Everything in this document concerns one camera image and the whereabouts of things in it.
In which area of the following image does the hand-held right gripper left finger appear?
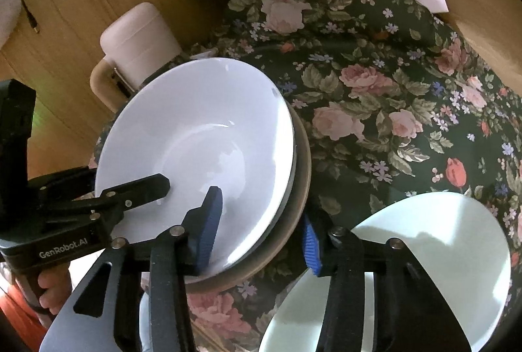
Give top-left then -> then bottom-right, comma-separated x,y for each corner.
38,186 -> 224,352

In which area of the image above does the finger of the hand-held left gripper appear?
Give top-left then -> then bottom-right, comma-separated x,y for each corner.
47,173 -> 171,232
26,166 -> 99,200

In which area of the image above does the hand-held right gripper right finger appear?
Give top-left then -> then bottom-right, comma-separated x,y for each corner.
302,213 -> 471,352

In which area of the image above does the brown plate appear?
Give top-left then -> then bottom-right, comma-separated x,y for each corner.
183,107 -> 313,291

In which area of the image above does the white plate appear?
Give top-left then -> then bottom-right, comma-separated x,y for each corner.
95,57 -> 295,275

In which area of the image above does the mint green plate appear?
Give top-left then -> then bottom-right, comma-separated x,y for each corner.
259,192 -> 512,352

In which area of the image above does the person's left hand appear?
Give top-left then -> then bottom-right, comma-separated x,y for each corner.
38,261 -> 75,322

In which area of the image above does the white fluffy puff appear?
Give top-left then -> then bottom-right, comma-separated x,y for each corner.
0,0 -> 23,46

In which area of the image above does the dark floral tablecloth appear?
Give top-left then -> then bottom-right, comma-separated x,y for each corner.
94,0 -> 522,352

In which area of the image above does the orange garment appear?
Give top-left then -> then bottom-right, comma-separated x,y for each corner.
0,287 -> 50,352

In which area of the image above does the cream mug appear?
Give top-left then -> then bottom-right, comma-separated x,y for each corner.
90,2 -> 182,112

